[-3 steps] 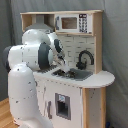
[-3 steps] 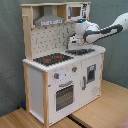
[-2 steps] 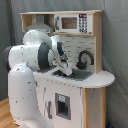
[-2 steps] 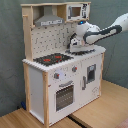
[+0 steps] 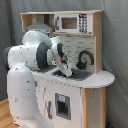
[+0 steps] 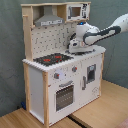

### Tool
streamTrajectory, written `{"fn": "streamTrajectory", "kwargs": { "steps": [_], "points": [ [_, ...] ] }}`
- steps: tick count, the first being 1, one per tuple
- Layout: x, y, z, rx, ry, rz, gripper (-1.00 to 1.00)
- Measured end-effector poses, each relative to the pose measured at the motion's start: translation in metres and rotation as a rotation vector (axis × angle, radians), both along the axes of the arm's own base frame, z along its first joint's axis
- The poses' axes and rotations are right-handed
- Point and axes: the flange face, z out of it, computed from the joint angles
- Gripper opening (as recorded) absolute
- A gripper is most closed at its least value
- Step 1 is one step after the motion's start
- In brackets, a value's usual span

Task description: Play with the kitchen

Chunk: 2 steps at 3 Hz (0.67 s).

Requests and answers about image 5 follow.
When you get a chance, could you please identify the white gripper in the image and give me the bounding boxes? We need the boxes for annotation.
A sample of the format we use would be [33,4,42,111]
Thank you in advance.
[52,54,72,77]

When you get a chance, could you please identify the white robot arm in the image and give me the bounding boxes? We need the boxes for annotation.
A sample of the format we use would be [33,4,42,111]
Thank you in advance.
[2,31,72,128]

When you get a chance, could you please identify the wooden toy kitchen unit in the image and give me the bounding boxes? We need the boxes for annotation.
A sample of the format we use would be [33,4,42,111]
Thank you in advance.
[21,10,115,128]

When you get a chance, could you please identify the black toy faucet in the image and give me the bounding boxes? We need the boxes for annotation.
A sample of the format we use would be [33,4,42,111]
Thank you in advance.
[75,49,95,71]

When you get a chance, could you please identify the grey toy sink basin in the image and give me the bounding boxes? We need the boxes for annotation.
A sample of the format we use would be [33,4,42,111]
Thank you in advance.
[52,68,92,81]

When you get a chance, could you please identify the toy ice dispenser panel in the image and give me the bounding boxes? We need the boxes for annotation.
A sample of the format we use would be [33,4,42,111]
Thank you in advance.
[55,93,71,120]

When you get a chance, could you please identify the grey toy range hood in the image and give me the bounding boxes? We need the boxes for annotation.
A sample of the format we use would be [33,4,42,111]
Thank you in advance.
[25,14,54,34]

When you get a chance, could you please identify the toy microwave oven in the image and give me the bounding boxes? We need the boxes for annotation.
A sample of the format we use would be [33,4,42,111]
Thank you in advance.
[55,14,92,34]

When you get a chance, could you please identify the grey backdrop curtain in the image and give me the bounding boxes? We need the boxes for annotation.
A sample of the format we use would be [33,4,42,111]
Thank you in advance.
[0,0,128,128]

